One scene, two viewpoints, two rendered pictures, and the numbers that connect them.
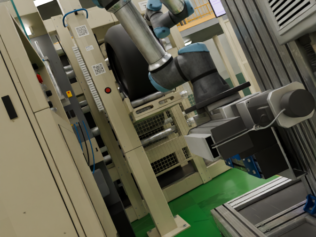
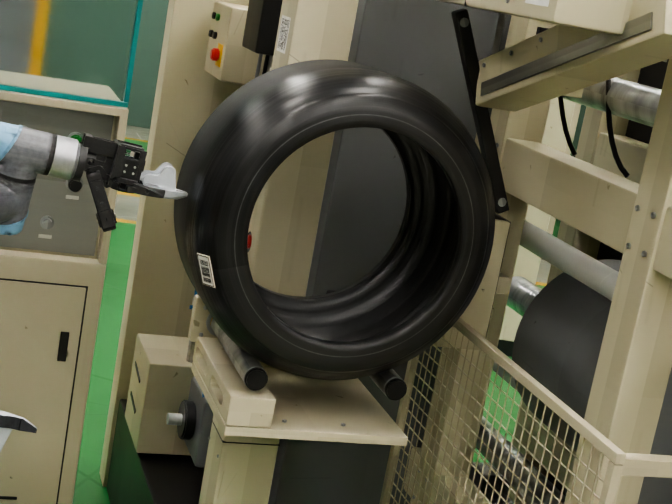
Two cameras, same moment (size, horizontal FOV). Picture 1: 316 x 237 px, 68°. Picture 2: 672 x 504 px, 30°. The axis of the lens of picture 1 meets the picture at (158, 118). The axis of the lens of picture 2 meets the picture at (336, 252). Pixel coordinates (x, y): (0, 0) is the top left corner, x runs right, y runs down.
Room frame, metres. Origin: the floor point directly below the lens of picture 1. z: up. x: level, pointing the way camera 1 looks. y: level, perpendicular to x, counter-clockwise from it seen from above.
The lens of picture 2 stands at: (1.63, -2.40, 1.65)
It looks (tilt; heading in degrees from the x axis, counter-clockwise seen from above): 12 degrees down; 86
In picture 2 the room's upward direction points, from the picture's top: 10 degrees clockwise
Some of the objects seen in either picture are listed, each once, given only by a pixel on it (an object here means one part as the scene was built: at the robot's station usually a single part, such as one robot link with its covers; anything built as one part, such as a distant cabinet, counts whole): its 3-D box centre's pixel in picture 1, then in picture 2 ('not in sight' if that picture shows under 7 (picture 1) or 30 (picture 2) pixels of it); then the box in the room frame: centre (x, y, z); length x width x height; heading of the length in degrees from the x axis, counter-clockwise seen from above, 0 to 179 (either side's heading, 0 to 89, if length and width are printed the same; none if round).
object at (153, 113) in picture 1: (154, 113); (295, 400); (1.76, 0.01, 0.80); 0.37 x 0.36 x 0.02; 15
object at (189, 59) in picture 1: (195, 60); not in sight; (0.97, -0.24, 0.88); 0.13 x 0.12 x 0.14; 64
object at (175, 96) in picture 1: (155, 105); (231, 378); (1.62, -0.02, 0.83); 0.36 x 0.09 x 0.06; 105
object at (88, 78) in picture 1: (88, 78); not in sight; (1.62, 0.33, 1.19); 0.05 x 0.04 x 0.48; 15
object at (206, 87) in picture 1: (208, 85); not in sight; (0.96, -0.24, 0.77); 0.15 x 0.15 x 0.10
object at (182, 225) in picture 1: (167, 228); not in sight; (1.67, 0.25, 0.01); 0.27 x 0.27 x 0.02; 15
